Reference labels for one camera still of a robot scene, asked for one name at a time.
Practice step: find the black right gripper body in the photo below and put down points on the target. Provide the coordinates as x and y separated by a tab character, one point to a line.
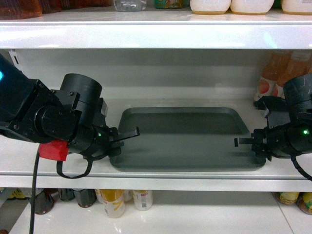
282	141

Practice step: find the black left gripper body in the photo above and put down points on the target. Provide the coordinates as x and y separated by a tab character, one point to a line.
91	141

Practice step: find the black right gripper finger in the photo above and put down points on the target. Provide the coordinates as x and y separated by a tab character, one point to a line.
243	140

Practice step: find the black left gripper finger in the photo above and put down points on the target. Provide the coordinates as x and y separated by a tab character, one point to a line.
124	136
115	149

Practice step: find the grey-silver rectangular tray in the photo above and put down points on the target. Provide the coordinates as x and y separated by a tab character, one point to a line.
181	139

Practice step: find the red block on left arm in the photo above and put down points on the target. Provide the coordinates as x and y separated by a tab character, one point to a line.
56	150

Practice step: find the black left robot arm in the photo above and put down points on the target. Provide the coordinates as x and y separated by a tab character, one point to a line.
63	121

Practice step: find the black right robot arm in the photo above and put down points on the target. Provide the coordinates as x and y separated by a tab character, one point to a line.
289	122

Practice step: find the dark brown bottle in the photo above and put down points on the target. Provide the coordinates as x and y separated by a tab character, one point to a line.
85	197

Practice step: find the yellow packaged jar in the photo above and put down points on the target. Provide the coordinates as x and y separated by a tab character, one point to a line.
287	198

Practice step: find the orange juice bottle peach label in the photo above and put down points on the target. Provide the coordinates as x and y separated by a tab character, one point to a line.
273	69

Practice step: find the white labelled drink can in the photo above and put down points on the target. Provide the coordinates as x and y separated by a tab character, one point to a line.
143	199

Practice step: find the dark packaged jar right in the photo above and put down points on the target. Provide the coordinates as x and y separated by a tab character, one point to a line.
304	202

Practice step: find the orange juice bottle middle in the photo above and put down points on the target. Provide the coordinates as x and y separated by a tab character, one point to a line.
298	65

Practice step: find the white middle shelf board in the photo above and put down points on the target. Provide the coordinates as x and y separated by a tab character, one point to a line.
17	161

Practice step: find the white shelf board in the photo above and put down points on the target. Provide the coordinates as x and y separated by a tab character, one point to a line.
101	28
17	161

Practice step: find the dark soy sauce bottle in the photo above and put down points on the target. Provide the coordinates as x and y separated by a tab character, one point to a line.
43	200

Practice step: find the white upper shelf board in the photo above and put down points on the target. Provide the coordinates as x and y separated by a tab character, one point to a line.
101	28

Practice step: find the clear plastic water bottle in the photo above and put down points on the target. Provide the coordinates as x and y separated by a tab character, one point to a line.
130	5

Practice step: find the green yellow drink package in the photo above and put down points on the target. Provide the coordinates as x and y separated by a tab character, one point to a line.
168	4

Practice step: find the white jug middle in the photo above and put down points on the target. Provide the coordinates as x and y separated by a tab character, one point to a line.
251	7

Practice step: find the white jug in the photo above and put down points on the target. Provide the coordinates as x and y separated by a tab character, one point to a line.
251	7
210	7
297	7

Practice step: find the white jug right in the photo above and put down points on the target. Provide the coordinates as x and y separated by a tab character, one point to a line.
297	7

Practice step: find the white jug left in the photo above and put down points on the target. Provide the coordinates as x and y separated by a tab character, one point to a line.
210	7

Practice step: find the dark red-brown container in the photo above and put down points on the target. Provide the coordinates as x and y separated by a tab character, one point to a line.
25	9

